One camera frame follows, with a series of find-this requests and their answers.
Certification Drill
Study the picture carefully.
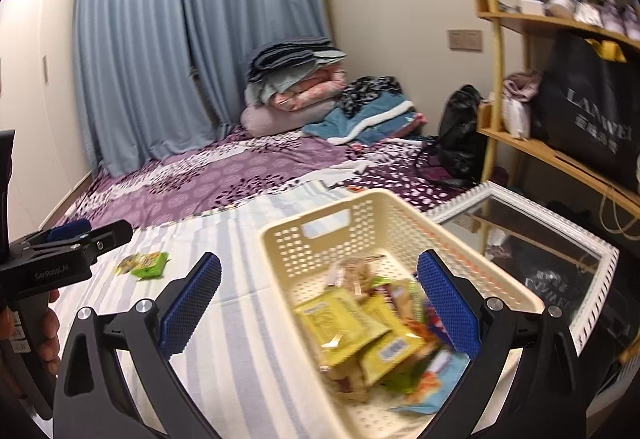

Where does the pink cloth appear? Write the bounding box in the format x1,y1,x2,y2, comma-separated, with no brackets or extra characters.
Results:
502,72,543,140

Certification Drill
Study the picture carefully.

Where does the large green snack bag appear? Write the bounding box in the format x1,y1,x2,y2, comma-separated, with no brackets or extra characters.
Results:
370,276,436,395

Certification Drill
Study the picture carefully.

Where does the striped bed sheet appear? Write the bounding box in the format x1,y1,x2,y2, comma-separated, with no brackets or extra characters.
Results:
50,179,361,439

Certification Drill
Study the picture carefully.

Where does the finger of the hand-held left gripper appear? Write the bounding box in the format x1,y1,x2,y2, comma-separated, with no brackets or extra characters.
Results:
10,218,93,247
20,220,134,265

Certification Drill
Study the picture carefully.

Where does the small green snack packet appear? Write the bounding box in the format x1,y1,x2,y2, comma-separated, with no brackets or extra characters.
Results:
116,251,170,280

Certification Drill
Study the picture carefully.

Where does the cream plastic basket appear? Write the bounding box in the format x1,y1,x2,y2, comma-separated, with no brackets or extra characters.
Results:
259,189,546,439

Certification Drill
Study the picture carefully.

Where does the white sneaker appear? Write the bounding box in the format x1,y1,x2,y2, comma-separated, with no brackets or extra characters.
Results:
545,0,606,27
600,2,640,40

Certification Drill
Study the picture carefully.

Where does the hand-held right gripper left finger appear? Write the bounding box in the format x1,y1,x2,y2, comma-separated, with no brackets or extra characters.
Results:
52,251,223,439

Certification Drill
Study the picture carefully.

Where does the white framed mirror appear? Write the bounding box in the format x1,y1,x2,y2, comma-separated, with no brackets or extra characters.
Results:
425,182,621,355

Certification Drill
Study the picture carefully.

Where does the yellow snack packet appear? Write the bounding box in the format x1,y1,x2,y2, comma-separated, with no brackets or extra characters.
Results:
294,288,391,365
360,334,426,387

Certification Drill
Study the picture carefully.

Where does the leopard print garment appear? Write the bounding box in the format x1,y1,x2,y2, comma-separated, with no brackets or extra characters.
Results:
340,76,403,117

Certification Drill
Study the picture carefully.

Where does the dark blue striped blanket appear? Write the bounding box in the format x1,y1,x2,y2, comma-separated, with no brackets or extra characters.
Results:
247,36,333,82

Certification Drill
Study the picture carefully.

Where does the blue curtain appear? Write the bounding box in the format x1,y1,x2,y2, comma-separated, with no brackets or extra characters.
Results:
72,0,333,177

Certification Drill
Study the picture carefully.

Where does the wooden shelf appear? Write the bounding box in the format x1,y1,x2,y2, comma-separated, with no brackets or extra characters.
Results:
460,0,640,220

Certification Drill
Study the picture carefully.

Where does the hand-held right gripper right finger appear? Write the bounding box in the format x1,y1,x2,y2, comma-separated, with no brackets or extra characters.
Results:
416,249,587,439

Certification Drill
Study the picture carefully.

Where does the pink folded quilt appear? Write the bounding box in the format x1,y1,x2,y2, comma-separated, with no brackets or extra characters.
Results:
270,69,348,112

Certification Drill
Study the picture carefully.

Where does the pile of folded bedding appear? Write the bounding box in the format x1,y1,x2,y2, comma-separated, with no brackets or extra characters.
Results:
302,92,418,145

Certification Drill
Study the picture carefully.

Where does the person's left hand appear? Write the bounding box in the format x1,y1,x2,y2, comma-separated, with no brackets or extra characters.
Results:
0,288,62,400

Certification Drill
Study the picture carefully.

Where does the white wardrobe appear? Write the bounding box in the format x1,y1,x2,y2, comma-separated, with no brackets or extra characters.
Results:
0,0,96,230

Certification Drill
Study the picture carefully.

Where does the purple floral blanket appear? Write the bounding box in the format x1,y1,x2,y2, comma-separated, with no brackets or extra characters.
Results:
60,129,476,232

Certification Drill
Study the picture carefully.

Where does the black shopping bag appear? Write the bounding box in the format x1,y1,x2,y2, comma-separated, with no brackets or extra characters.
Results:
532,32,640,192

